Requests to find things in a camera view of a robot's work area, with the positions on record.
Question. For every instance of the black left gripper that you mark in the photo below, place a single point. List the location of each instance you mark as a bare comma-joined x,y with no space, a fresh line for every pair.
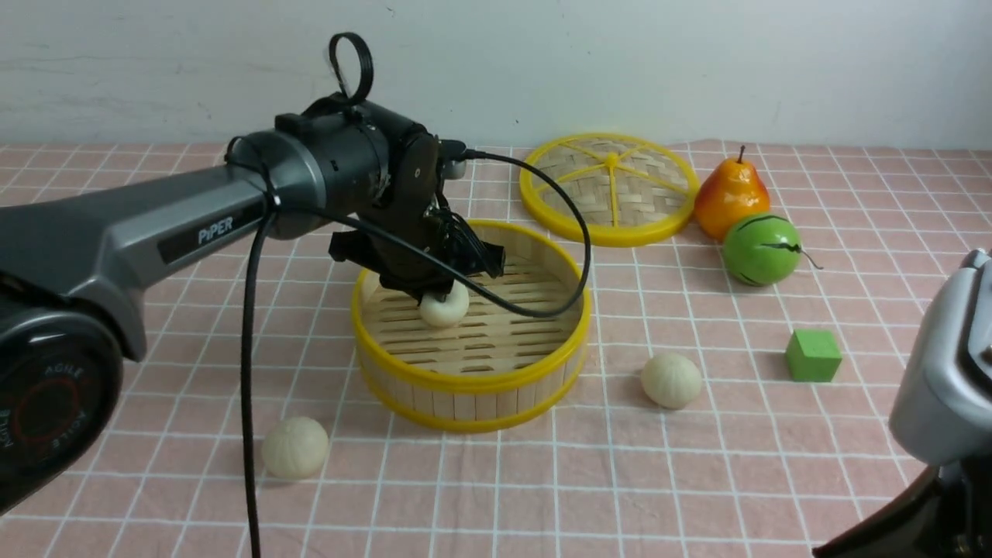
412,239

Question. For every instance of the white bun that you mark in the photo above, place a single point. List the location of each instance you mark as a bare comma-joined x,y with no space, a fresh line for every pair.
295,449
442,311
671,381

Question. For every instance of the yellow rimmed bamboo steamer tray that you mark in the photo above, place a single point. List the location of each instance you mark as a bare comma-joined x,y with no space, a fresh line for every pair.
492,370

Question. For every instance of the yellow rimmed bamboo steamer lid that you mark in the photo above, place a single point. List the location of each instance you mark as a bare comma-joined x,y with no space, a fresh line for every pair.
630,191

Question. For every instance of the orange yellow toy pear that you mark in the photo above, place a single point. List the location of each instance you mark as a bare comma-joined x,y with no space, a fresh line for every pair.
731,192

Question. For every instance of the green toy watermelon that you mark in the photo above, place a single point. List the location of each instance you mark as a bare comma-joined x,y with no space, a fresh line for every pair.
763,249

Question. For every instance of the green foam cube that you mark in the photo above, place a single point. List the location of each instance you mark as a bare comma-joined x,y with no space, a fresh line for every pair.
813,356

